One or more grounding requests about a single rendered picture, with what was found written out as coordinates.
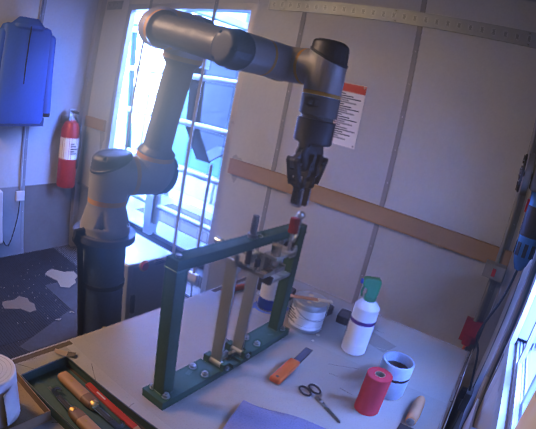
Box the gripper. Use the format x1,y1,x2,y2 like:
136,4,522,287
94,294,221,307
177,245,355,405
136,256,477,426
286,144,330,207

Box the red release lever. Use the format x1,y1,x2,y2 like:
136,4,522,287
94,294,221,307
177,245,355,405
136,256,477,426
287,211,307,237

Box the grey latch mechanism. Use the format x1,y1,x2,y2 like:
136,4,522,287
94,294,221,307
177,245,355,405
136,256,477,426
234,241,299,285

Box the blue white can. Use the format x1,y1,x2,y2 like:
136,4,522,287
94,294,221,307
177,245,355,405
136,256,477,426
257,280,276,314

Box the white plastic tub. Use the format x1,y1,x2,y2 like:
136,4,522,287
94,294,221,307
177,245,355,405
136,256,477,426
288,289,334,334

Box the tan wooden yoke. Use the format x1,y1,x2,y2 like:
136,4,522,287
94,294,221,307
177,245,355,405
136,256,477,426
209,258,238,361
232,269,259,353

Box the white spray bottle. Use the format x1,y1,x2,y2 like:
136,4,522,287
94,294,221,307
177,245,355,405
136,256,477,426
340,275,383,357

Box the bright window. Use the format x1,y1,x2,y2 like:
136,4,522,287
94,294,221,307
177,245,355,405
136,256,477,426
108,8,253,253

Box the orange utility knife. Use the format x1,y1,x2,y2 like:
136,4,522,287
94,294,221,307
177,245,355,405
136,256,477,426
268,347,314,386

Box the black scissors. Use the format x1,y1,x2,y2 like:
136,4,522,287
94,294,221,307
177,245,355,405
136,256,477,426
298,382,342,424

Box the white cup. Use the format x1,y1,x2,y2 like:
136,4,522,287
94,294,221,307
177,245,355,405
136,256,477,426
381,350,416,402

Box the red tape roll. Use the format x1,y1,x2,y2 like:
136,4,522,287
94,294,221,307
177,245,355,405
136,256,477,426
353,365,393,417

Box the blue cloth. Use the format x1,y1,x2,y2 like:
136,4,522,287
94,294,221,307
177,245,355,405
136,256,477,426
222,400,326,429

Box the red fire extinguisher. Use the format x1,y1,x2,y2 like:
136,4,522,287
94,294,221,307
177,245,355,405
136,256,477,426
55,109,81,190

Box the red pencil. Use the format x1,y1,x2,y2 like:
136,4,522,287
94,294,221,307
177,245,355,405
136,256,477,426
85,381,142,429

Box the green tool tray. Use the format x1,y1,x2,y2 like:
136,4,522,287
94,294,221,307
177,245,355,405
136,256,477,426
19,356,157,429

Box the wooden wall rail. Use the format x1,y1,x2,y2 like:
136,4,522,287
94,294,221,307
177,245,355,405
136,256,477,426
228,158,513,265

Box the red white wall notice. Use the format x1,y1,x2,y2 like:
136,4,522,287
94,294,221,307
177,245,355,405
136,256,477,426
331,82,368,150

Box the green headbail frame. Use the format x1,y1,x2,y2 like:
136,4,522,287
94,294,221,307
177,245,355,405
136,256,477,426
141,223,308,411

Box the grey wall switch box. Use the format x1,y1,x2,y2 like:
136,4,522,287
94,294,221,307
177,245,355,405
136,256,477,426
481,260,507,283

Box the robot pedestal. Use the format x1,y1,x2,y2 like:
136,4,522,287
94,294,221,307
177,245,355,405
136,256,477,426
72,222,136,336

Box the wooden handled tool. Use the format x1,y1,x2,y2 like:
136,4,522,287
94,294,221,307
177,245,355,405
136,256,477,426
398,395,426,429

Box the wooden handled chisel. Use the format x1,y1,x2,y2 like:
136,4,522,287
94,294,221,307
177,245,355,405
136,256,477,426
56,370,126,429

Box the blue wall cabinet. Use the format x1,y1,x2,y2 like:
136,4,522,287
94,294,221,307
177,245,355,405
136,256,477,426
0,15,57,128

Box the black handled tool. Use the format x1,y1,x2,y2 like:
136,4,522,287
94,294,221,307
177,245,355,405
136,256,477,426
51,386,100,429

